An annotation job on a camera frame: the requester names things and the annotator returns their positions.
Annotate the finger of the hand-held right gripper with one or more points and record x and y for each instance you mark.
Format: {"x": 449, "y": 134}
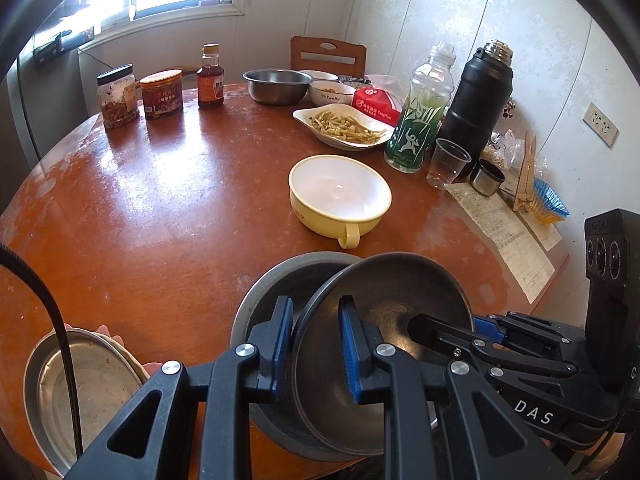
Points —
{"x": 487, "y": 327}
{"x": 440, "y": 332}

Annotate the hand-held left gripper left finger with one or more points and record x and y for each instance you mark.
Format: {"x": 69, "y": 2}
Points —
{"x": 282, "y": 340}

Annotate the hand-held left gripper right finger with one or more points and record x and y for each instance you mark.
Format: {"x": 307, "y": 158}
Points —
{"x": 350, "y": 350}

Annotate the small steel bowl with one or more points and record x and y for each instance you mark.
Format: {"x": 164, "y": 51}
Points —
{"x": 400, "y": 295}

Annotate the deep metal plate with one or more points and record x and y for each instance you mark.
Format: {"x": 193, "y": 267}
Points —
{"x": 295, "y": 275}

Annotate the pink plate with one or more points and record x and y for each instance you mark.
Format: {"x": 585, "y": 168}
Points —
{"x": 109, "y": 332}

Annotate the round metal tray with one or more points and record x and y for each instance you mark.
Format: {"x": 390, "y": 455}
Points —
{"x": 50, "y": 390}

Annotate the paper sheets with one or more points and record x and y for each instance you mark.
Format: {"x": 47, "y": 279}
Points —
{"x": 500, "y": 230}

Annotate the blue paper baking cups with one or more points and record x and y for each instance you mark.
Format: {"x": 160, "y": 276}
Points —
{"x": 550, "y": 202}

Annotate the wooden clips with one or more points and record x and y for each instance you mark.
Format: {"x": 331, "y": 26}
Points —
{"x": 525, "y": 175}

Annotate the steel thermos cap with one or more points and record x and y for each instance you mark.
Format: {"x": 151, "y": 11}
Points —
{"x": 487, "y": 177}

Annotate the clear plastic cup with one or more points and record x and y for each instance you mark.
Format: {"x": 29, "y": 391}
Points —
{"x": 447, "y": 165}

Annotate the clear bag of snacks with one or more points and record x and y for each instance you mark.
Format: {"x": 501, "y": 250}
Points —
{"x": 505, "y": 147}

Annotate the green drink bottle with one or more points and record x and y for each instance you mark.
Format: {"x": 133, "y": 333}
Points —
{"x": 417, "y": 120}

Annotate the white dish with food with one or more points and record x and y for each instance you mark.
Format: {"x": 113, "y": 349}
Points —
{"x": 340, "y": 127}

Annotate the black thermos flask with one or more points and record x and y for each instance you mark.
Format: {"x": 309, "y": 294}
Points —
{"x": 477, "y": 105}

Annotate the red tissue pack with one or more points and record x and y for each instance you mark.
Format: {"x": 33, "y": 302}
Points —
{"x": 377, "y": 105}

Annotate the white printed bowl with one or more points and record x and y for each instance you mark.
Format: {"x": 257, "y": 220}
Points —
{"x": 332, "y": 95}

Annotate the large steel bowl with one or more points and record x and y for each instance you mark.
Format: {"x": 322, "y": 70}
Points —
{"x": 277, "y": 87}

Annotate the white plastic bag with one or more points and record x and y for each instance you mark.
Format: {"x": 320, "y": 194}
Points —
{"x": 390, "y": 82}

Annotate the brown sauce bottle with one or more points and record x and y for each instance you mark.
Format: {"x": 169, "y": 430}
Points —
{"x": 210, "y": 85}

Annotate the blue patterned bowl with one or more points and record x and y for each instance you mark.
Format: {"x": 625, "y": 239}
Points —
{"x": 354, "y": 81}

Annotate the plain white bowl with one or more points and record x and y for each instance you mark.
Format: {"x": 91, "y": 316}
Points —
{"x": 320, "y": 76}

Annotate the red-lidded jar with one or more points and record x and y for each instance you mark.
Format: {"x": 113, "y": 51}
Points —
{"x": 161, "y": 95}

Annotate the wooden chair back with cutout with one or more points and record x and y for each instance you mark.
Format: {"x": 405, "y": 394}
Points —
{"x": 327, "y": 57}

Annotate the black-lidded clear jar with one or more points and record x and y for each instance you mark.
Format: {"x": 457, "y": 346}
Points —
{"x": 119, "y": 100}

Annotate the grey refrigerator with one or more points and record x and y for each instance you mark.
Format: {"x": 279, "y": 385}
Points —
{"x": 22, "y": 110}

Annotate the white wall socket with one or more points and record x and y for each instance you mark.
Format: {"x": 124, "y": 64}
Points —
{"x": 600, "y": 125}

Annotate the wooden chair rail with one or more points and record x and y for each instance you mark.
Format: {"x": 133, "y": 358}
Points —
{"x": 190, "y": 71}

